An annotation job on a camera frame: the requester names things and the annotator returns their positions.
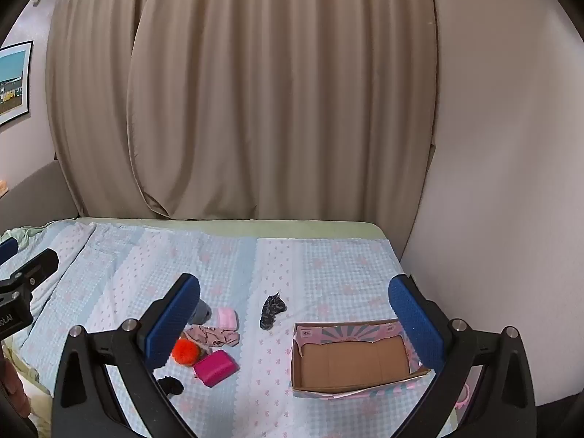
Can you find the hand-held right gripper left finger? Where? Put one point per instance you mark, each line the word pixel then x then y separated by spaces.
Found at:
pixel 175 315

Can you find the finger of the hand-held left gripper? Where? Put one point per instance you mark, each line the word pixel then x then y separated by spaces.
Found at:
pixel 39 264
pixel 7 251

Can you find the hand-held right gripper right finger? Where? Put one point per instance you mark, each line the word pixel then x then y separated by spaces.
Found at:
pixel 417 324

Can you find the dark grey soft roll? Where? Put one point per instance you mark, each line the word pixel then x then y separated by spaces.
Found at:
pixel 201 313

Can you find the orange pompom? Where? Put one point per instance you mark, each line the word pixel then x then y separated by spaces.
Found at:
pixel 185 351

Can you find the pinkish beige cloth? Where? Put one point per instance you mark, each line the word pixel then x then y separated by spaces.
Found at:
pixel 214 335

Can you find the light pink sponge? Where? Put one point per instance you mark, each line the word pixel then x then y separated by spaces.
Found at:
pixel 227 317

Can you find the magenta pouch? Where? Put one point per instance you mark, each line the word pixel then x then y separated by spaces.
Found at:
pixel 215 367

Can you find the black sock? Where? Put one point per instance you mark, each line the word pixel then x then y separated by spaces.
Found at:
pixel 172 384

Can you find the cardboard box with pink print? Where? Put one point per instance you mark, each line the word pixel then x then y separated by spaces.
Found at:
pixel 351 358

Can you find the black patterned scrunchie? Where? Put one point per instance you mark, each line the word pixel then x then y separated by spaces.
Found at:
pixel 272 310

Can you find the person's left hand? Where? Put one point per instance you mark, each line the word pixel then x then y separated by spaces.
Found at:
pixel 16 392

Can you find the small beige item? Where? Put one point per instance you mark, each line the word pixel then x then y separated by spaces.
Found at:
pixel 2 189

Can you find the grey padded headboard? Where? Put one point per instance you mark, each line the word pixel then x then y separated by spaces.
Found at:
pixel 36 191

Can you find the pink plastic item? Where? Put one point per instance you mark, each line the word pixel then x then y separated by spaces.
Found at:
pixel 464 397

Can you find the pale green floral quilt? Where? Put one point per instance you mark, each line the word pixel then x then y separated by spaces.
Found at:
pixel 32 397

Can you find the pale green bed sheet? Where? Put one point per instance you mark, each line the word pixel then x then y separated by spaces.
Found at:
pixel 228 227

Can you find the blue checked printed blanket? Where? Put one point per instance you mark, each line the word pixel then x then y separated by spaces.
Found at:
pixel 283 278

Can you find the beige curtain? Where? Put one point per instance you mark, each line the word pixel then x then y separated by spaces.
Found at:
pixel 255 91

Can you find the framed wall picture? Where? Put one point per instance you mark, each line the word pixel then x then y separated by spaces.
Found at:
pixel 12 84

